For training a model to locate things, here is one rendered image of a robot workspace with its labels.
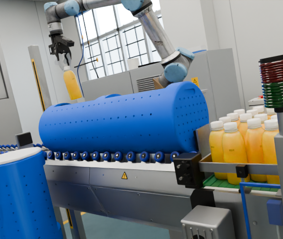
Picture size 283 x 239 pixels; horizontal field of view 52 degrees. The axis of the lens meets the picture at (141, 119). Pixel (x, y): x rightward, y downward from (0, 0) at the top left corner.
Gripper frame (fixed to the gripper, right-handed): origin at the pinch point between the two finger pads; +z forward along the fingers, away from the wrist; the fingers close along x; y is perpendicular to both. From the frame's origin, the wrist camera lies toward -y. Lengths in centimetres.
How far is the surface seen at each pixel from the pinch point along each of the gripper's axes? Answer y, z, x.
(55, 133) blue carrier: -5.5, 32.9, 19.8
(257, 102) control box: -95, 33, -19
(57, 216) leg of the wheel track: 22, 86, 13
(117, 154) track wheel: -43, 45, 16
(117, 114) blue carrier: -50, 27, 18
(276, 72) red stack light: -119, 18, 45
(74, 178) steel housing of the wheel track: -12, 57, 19
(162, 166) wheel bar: -67, 49, 17
